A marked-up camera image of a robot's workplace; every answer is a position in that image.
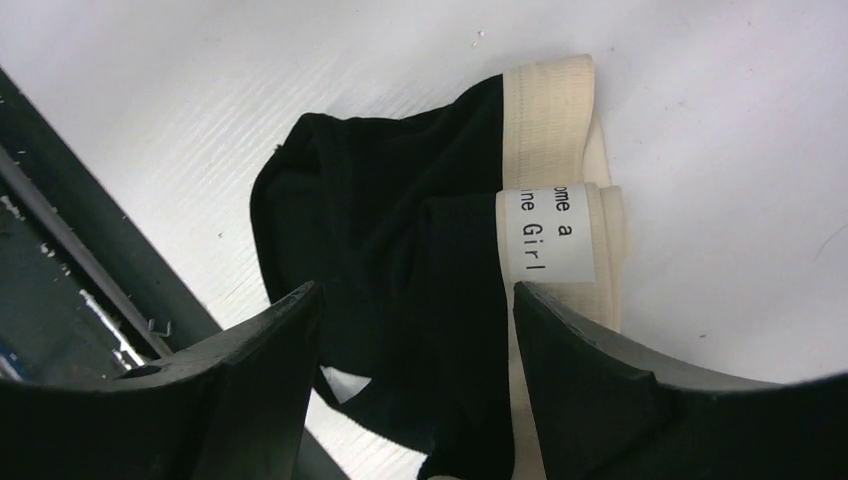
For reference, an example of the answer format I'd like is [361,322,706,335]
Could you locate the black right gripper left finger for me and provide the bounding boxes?
[1,282,324,479]

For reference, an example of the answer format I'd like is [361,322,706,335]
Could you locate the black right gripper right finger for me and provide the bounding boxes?
[513,283,847,479]

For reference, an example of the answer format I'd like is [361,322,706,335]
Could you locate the black underwear cream waistband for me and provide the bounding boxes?
[250,55,630,479]

